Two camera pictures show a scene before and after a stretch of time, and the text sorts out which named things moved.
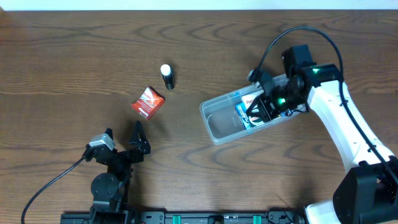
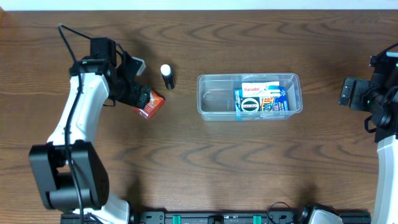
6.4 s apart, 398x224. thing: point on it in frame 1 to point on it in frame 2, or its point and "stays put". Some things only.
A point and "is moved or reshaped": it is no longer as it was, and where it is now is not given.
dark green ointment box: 255,121 to 250,104
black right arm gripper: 265,104 to 347,91
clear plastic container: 221,119 is moved or reshaped
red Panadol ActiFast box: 148,102 stays put
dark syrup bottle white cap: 168,76 stays put
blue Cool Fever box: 244,119 is moved or reshaped
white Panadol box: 248,99 is moved or reshaped
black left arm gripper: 125,154 to 140,97
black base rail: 263,217 stays put
